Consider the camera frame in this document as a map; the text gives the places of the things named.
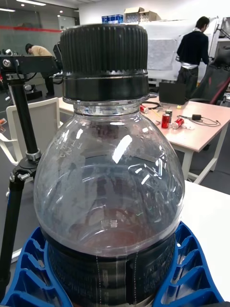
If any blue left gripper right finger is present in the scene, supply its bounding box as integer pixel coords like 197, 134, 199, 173
152, 221, 225, 307

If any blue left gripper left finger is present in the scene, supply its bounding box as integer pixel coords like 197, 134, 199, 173
0, 226, 72, 307

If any clear plastic bottle black cap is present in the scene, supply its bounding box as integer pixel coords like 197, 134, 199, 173
33, 23, 185, 307

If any pale pink desk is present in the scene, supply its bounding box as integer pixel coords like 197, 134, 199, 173
58, 94, 230, 184

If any white slatted chair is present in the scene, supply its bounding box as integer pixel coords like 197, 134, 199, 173
0, 97, 63, 166

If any black tripod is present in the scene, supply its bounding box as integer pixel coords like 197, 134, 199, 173
0, 54, 63, 298

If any black laptop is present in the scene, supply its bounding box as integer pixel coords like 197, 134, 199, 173
159, 82, 187, 106

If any black and red chair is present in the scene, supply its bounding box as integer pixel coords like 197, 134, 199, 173
190, 45, 230, 105

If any person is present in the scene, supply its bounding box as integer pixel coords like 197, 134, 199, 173
176, 16, 211, 99
25, 43, 56, 96

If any white partition board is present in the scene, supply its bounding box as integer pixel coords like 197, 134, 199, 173
140, 18, 220, 82

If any cardboard box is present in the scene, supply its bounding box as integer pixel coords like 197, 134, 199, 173
124, 6, 145, 24
138, 11, 161, 23

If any blue box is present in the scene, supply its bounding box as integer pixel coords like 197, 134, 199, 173
102, 14, 124, 24

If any black power adapter with cable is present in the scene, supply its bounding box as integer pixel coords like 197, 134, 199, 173
178, 114, 221, 127

